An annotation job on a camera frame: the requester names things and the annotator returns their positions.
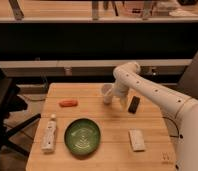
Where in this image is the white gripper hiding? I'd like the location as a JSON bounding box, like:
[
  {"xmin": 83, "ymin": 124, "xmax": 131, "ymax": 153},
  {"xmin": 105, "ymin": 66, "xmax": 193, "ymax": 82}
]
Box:
[{"xmin": 112, "ymin": 80, "xmax": 129, "ymax": 110}]

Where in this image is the white ceramic cup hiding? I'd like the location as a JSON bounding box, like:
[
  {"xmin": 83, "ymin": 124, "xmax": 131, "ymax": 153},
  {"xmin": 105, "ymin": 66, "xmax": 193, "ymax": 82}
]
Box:
[{"xmin": 101, "ymin": 83, "xmax": 113, "ymax": 105}]

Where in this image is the green ceramic bowl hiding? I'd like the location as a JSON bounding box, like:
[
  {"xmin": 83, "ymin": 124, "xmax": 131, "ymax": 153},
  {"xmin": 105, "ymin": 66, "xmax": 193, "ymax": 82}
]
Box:
[{"xmin": 64, "ymin": 118, "xmax": 101, "ymax": 156}]

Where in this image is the white plastic bottle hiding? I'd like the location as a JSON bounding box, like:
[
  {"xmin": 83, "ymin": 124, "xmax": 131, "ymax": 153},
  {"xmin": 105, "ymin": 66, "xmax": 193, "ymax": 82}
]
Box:
[{"xmin": 41, "ymin": 114, "xmax": 57, "ymax": 153}]

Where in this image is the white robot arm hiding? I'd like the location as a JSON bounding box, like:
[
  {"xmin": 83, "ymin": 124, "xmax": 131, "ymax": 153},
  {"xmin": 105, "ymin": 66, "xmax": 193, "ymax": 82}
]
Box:
[{"xmin": 113, "ymin": 61, "xmax": 198, "ymax": 171}]

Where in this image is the white rectangular block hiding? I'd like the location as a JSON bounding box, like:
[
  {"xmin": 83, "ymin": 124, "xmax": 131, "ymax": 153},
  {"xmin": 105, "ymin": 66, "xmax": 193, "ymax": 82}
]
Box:
[{"xmin": 129, "ymin": 129, "xmax": 146, "ymax": 152}]

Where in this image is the wooden table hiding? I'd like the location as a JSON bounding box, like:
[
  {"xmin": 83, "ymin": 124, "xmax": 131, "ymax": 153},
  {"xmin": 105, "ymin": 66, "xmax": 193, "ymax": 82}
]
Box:
[{"xmin": 26, "ymin": 83, "xmax": 175, "ymax": 171}]

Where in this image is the orange carrot toy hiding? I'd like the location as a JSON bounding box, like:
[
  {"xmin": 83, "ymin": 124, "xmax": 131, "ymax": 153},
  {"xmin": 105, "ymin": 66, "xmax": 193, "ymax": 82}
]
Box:
[{"xmin": 59, "ymin": 100, "xmax": 78, "ymax": 107}]

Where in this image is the black office chair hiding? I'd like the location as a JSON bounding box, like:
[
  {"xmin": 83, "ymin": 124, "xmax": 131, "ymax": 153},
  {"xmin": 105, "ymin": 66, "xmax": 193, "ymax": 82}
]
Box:
[{"xmin": 0, "ymin": 68, "xmax": 41, "ymax": 156}]

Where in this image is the black cable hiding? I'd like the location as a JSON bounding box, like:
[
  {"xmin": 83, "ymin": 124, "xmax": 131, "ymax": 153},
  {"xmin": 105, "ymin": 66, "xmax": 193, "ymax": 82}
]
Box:
[{"xmin": 161, "ymin": 114, "xmax": 184, "ymax": 139}]

